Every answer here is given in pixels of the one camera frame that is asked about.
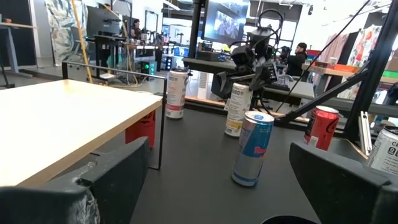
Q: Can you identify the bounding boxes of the leaf patterned fabric panel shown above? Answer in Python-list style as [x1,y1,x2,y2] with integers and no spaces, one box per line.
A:
[45,0,90,65]

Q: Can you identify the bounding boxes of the blue silver Red Bull can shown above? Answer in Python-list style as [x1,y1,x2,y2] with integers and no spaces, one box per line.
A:
[231,110,275,188]

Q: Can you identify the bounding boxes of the grey workbench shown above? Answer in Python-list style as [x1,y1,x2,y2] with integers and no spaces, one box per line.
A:
[182,57,315,106]

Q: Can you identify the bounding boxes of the wooden shelf platform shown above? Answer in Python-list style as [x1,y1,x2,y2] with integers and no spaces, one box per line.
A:
[0,60,169,189]

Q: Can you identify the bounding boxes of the orange storage bin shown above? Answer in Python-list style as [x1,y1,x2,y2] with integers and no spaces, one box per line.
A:
[334,63,358,73]

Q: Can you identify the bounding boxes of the black computer monitor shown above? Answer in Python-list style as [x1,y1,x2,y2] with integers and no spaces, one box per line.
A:
[86,6,123,37]

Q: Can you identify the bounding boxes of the person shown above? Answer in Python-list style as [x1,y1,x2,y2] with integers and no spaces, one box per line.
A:
[284,42,309,78]
[130,18,143,40]

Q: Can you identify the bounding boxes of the yellow pole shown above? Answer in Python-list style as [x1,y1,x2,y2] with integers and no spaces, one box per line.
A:
[70,0,94,84]

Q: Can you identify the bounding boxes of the large display screen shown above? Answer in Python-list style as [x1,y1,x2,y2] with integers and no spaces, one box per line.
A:
[202,0,251,47]

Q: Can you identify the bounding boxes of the floral hanging garment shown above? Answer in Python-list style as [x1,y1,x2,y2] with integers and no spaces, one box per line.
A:
[337,24,384,101]

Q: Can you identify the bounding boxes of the wooden standing desk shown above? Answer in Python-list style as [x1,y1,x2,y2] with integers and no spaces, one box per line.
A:
[0,21,39,90]

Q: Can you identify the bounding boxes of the white Celsius Peach Vibe can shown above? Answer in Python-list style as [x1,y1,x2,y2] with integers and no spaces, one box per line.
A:
[165,68,190,120]
[366,125,398,177]

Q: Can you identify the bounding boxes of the computer tower green lights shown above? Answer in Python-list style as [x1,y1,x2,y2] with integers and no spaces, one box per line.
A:
[139,60,158,76]

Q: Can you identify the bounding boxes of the black pillar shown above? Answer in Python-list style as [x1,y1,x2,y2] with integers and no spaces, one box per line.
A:
[187,0,203,60]

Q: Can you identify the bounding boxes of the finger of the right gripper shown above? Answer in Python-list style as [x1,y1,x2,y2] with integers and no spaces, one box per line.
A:
[212,71,233,100]
[251,62,279,91]

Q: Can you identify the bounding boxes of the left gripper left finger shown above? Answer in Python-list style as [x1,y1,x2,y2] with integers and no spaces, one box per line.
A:
[0,136,151,224]

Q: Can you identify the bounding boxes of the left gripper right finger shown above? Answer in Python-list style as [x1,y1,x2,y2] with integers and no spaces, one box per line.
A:
[289,141,398,224]

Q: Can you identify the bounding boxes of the pink hanging garment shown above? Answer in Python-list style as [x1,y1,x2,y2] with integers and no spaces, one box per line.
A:
[313,32,349,86]

